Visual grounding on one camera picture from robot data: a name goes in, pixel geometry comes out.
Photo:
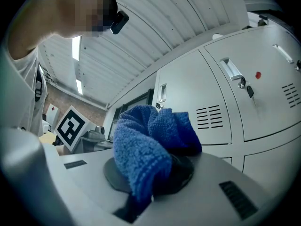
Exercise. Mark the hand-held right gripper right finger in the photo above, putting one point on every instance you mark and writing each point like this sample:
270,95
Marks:
211,196

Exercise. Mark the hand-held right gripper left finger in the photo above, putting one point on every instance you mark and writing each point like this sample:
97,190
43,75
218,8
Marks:
89,187

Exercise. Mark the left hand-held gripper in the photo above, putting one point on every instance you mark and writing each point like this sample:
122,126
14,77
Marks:
70,128

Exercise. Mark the blue microfibre cloth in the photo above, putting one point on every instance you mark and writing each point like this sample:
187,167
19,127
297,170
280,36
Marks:
141,145

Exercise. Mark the grey metal locker cabinet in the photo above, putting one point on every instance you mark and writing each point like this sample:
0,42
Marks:
270,126

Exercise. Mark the white board red mark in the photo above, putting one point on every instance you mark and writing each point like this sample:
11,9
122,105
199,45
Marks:
52,114

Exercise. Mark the ceiling strip light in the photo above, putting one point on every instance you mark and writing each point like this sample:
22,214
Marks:
76,48
79,86

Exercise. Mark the white printed t-shirt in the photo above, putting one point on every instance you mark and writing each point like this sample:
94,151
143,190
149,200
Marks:
21,91

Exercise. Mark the dark framed frosted window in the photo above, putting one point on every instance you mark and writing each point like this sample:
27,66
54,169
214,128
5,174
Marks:
131,112

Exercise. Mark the black key in lock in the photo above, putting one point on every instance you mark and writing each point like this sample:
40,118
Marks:
249,92
159,106
298,65

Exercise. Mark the person's head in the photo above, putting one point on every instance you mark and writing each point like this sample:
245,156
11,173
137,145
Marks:
54,15

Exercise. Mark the small red sticker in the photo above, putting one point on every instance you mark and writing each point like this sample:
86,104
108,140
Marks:
258,75

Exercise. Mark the black head-mounted camera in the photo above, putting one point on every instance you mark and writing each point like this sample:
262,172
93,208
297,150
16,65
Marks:
120,22

